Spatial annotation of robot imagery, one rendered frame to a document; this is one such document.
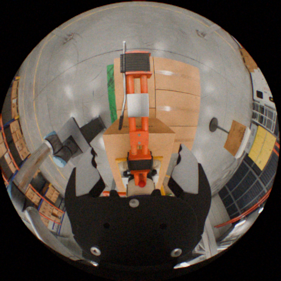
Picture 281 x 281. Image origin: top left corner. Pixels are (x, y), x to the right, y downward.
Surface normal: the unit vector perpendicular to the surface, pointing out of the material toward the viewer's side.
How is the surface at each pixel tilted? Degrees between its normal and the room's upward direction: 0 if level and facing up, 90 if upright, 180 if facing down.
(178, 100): 0
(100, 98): 0
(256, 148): 90
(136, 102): 1
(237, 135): 90
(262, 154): 90
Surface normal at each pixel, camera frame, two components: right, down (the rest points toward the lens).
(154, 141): 0.04, 0.46
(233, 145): -0.99, -0.07
